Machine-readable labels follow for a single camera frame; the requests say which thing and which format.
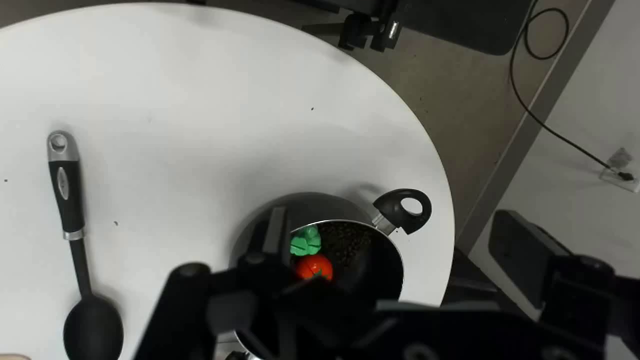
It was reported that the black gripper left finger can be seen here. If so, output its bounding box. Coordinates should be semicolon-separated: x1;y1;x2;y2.
135;262;281;360

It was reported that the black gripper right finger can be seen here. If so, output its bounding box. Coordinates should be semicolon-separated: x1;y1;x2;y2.
373;210;640;360

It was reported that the red toy tomato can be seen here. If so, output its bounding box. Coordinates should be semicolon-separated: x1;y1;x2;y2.
297;253;334;280

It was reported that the green toy vegetable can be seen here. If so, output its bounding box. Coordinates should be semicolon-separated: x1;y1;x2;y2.
290;225;323;255

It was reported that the black cooking pot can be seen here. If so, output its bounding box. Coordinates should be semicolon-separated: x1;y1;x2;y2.
233;188;433;308

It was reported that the black serving spoon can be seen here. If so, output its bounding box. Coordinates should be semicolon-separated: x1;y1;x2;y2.
47;129;125;360

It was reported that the white round table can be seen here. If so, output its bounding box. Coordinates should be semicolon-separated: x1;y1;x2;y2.
0;2;455;360

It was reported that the black wall cable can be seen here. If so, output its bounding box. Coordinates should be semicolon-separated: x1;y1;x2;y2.
509;0;636;182

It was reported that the black camera tripod stand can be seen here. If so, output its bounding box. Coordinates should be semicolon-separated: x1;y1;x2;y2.
292;0;405;54

